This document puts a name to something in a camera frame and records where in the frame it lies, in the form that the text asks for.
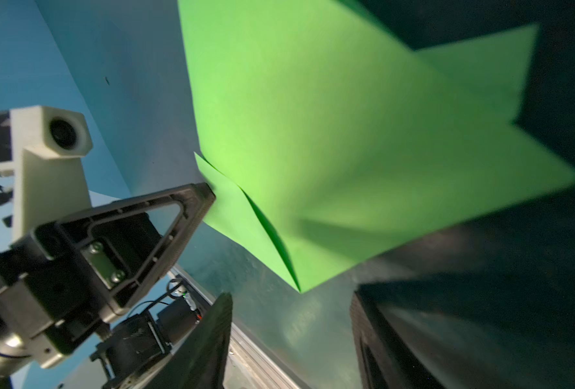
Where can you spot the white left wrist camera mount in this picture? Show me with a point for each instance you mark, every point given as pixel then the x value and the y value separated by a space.
pixel 42 148

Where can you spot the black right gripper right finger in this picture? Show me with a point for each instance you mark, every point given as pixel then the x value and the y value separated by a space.
pixel 484 330

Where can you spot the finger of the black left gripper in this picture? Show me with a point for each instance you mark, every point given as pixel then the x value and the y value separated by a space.
pixel 123 248

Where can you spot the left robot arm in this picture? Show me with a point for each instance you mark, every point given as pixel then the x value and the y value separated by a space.
pixel 67 279

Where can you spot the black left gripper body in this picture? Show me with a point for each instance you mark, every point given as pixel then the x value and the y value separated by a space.
pixel 43 299

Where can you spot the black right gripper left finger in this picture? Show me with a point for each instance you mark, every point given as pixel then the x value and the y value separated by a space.
pixel 201 361

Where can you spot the green square paper sheet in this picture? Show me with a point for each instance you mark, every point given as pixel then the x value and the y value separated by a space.
pixel 334 131

